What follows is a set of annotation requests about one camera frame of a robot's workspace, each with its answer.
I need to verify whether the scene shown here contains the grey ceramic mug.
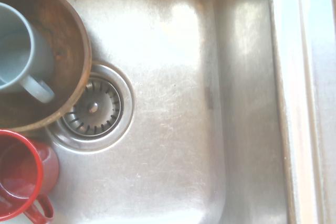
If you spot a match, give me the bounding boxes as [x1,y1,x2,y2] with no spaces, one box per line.
[0,2,56,104]

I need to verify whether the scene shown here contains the red mug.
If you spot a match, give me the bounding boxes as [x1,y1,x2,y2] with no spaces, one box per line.
[0,129,60,224]

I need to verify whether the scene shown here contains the metal sink drain strainer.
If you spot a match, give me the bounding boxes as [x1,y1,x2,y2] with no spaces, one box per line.
[46,60,135,153]

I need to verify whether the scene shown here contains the stainless steel double sink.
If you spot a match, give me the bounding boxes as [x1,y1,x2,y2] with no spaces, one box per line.
[0,0,299,224]

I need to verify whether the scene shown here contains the brown wooden bowl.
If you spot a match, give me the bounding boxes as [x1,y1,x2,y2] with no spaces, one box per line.
[0,0,93,133]

